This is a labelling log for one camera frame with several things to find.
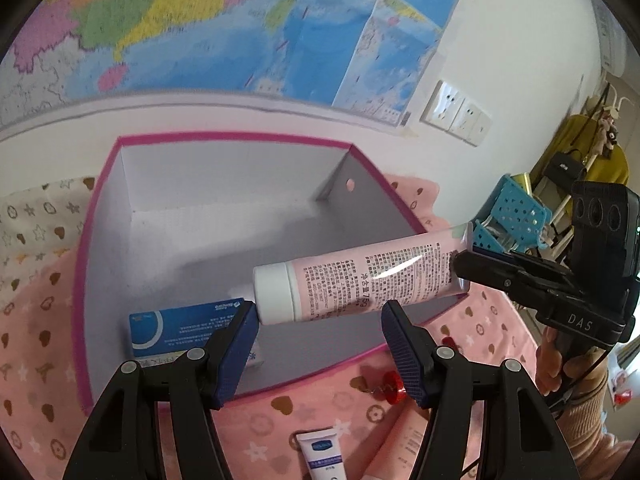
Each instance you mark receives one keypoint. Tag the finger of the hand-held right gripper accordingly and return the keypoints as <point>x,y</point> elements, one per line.
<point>500,275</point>
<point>492,251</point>

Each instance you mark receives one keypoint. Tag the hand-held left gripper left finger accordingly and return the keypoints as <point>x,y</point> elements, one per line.
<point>240,350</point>

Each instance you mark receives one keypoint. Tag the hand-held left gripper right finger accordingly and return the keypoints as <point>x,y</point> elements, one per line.
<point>400,355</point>

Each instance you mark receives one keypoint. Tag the red plastic item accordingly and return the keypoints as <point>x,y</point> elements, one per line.
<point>385,387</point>

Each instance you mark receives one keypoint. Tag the pink tube with white cap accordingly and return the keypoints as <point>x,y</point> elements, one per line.
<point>350,280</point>

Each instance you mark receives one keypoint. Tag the large peach tube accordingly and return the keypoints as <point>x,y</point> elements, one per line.
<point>407,447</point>

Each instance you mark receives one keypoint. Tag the pink cardboard box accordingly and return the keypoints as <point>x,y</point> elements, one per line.
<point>200,240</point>

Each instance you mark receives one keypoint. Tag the person's right forearm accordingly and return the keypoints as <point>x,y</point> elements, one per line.
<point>590,430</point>

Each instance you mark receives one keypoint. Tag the person's right hand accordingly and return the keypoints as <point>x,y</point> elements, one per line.
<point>550,360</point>

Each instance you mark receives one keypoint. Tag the blue perforated plastic basket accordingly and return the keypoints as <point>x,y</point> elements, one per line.
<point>515,205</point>

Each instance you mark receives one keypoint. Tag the blue medicine box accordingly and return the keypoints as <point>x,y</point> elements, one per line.
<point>175,325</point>

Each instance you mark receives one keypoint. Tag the black bag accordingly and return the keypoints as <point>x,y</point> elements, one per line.
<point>565,167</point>

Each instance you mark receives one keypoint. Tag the yellow garment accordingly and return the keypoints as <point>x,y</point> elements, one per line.
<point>575,132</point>

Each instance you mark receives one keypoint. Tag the small white tube blue label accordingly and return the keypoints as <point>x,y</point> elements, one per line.
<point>320,455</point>

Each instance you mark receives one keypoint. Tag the white coat rack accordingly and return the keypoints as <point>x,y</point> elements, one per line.
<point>620,105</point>

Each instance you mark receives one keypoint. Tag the white bag with red print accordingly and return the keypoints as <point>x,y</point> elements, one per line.
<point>622,390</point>

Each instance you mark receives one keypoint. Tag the pink printed cloth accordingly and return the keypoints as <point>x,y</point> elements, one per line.
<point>40,340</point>

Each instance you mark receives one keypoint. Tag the white air conditioner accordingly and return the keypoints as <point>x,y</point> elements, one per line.
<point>610,35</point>

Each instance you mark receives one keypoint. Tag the white wall switch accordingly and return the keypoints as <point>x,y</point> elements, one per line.
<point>482,129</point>

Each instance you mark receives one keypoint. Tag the white wall socket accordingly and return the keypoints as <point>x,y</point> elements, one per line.
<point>440,105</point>
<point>467,117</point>

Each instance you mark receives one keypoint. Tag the wall map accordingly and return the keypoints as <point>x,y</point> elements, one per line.
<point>200,35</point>

